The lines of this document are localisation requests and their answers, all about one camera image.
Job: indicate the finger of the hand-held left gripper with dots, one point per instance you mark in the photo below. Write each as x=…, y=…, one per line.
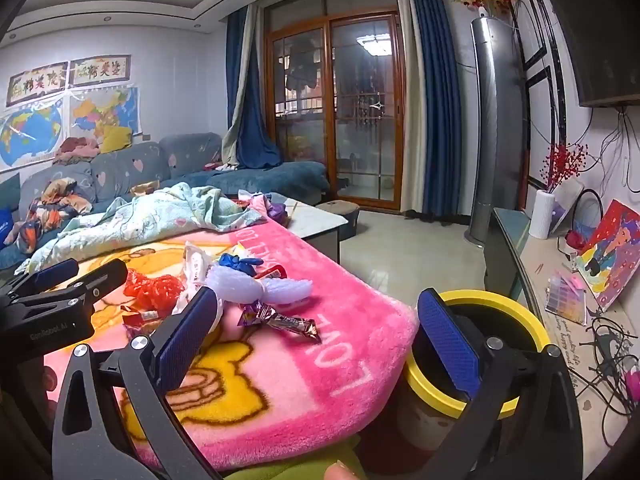
x=100, y=280
x=50, y=272

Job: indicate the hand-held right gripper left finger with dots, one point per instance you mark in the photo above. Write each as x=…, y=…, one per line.
x=190, y=335

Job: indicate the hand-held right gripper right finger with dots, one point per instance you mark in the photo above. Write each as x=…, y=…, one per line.
x=447, y=342

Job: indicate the long red snack wrapper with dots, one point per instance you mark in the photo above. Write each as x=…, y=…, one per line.
x=145, y=317

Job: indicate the red plastic bag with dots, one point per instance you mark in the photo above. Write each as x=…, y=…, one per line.
x=155, y=287

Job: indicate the black bin with yellow rim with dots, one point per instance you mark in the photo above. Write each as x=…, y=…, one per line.
x=500, y=300

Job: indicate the white snack wrapper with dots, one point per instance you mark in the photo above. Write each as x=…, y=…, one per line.
x=197, y=265

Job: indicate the blue plastic wrapper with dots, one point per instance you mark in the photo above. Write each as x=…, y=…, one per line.
x=240, y=262

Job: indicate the purple clear snack wrapper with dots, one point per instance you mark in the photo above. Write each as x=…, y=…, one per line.
x=285, y=322

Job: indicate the red colourful candy wrapper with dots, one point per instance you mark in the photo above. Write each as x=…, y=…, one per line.
x=272, y=273

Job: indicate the person's right hand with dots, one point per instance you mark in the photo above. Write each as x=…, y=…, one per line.
x=341, y=472

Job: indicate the orange floral cloth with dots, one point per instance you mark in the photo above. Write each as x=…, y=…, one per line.
x=55, y=200

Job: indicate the blue cushion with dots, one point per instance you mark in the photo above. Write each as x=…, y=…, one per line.
x=7, y=210

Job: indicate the light green cartoon quilt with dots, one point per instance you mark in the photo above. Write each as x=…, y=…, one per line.
x=150, y=215

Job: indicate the blue-grey patterned sofa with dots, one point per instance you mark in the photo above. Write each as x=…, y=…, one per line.
x=125, y=165

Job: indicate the pink cartoon printed blanket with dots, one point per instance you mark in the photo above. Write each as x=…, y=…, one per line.
x=325, y=360

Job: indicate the pile of pink clothes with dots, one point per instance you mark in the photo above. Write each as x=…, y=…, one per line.
x=75, y=149

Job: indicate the pastel colour swatch card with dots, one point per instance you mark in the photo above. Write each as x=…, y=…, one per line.
x=567, y=297

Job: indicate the small red packet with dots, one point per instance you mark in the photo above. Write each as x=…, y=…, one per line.
x=239, y=204

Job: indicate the world map poster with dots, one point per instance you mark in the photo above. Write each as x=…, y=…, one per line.
x=30, y=132

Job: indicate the yellow pillow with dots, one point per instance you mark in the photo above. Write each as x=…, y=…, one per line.
x=116, y=139

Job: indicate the purple plastic bag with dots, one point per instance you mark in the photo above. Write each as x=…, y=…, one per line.
x=277, y=210

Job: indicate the white ribbed vase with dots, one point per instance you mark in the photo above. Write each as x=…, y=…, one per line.
x=542, y=215

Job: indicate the beige curtain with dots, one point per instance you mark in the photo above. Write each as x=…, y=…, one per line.
x=410, y=185
x=232, y=147

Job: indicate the yellow-green cloth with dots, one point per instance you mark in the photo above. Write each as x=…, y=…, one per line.
x=280, y=470

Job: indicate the white pink clothes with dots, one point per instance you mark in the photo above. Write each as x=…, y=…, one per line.
x=220, y=165

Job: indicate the dark round stool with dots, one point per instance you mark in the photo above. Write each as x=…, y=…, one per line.
x=340, y=215

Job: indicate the small red bundle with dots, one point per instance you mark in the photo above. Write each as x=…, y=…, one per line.
x=580, y=237

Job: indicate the white marble coffee table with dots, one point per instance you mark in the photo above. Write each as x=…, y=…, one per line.
x=315, y=220

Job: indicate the country map poster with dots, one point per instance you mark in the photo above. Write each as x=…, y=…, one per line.
x=105, y=110

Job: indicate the white vase red flowers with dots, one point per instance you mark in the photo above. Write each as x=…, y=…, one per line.
x=567, y=205

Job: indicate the framed calligraphy embroidery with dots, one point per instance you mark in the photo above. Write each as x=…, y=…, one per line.
x=37, y=84
x=100, y=70

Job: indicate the colourful figure painting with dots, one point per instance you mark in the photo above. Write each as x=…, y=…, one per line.
x=612, y=250

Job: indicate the silver tower air conditioner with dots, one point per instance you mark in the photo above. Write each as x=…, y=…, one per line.
x=495, y=135

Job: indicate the red berry branches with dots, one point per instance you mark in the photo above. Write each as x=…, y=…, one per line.
x=562, y=162

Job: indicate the blue curtain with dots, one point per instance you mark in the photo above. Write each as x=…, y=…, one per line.
x=250, y=110
x=440, y=110

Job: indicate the wooden sliding glass door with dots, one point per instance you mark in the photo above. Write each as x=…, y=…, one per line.
x=327, y=110

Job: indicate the black wall television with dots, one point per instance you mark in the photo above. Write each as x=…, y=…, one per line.
x=600, y=35

